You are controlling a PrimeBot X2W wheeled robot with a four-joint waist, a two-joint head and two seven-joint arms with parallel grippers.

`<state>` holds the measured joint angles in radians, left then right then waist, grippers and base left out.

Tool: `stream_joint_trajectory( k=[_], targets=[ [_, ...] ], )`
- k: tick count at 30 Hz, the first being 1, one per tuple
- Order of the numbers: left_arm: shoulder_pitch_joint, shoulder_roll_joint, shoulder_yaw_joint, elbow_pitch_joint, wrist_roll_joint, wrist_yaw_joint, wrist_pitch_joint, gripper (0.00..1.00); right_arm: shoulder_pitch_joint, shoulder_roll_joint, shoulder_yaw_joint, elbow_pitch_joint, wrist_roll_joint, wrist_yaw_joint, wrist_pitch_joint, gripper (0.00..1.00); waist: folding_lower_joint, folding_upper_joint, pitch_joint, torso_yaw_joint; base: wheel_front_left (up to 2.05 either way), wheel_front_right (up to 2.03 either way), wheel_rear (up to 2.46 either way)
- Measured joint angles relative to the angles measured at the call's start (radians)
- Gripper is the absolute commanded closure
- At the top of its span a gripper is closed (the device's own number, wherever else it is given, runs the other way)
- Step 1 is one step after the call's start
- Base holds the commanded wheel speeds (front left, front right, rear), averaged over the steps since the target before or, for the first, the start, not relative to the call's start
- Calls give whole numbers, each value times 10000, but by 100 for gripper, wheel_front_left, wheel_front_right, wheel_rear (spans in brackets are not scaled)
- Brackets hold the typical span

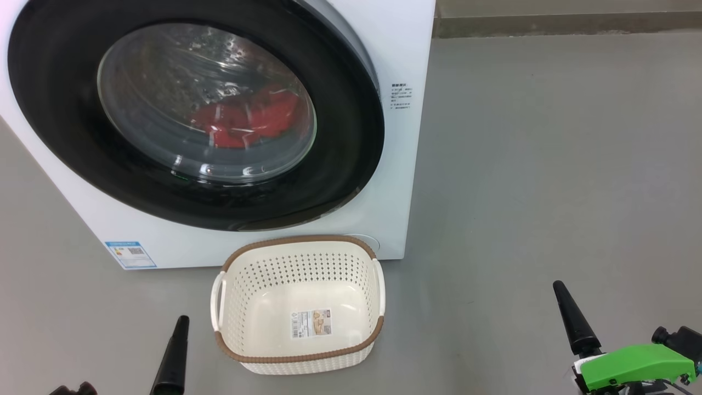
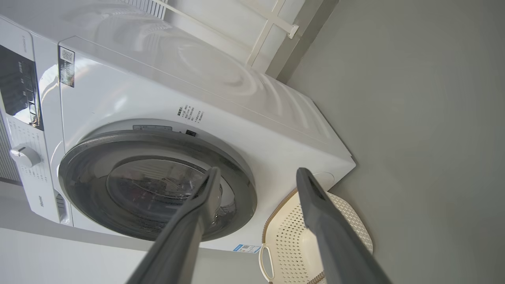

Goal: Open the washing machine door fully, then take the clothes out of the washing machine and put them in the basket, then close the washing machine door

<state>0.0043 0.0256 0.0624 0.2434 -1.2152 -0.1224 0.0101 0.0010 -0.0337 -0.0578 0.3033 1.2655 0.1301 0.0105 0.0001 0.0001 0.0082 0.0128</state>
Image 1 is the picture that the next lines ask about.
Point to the white front-load washing machine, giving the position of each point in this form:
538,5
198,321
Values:
395,164

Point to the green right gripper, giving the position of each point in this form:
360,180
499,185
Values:
636,367

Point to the printed sticker label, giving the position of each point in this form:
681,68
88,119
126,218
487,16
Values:
311,323

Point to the red and white garment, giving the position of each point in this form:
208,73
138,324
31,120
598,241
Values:
263,118

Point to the small printed text sticker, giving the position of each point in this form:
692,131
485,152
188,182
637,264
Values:
401,96

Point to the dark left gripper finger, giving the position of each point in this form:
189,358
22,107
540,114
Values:
173,362

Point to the blue energy label sticker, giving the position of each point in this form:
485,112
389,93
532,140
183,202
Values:
130,254

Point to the black washer door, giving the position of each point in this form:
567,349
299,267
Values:
340,164

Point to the stainless steel washer drum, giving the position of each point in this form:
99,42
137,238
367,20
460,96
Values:
164,71

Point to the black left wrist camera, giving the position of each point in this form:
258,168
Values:
74,390

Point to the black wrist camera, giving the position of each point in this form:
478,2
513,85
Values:
74,390
685,340

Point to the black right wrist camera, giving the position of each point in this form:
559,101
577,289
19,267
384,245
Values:
685,340

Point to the cream perforated basket, brown rim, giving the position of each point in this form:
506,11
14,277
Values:
274,307

